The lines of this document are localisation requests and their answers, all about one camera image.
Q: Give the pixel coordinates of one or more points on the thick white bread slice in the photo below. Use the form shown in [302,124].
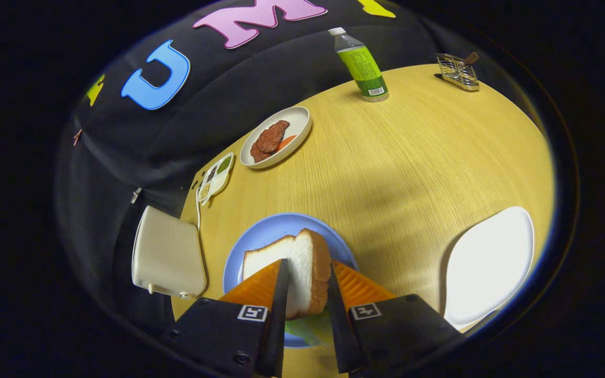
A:
[302,273]

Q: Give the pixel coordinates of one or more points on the white divided seasoning tray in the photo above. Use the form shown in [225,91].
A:
[218,181]

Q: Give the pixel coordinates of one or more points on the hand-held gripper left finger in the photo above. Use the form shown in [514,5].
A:
[279,325]

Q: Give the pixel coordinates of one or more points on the blue round plate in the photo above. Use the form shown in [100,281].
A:
[271,228]

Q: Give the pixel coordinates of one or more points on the cream round plate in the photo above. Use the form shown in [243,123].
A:
[297,123]

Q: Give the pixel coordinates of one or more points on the green lettuce leaf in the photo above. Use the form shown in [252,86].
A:
[313,328]

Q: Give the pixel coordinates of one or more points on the green label plastic bottle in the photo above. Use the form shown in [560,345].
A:
[363,65]

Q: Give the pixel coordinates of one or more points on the brown meat slice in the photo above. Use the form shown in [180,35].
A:
[257,154]
[273,136]

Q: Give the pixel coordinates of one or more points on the orange tomato slice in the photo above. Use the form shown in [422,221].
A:
[285,143]

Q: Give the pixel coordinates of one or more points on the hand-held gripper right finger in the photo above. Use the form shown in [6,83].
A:
[340,336]

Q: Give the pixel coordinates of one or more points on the white rounded square plate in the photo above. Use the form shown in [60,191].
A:
[486,268]

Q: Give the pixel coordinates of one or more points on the white toaster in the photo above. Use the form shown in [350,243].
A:
[168,252]

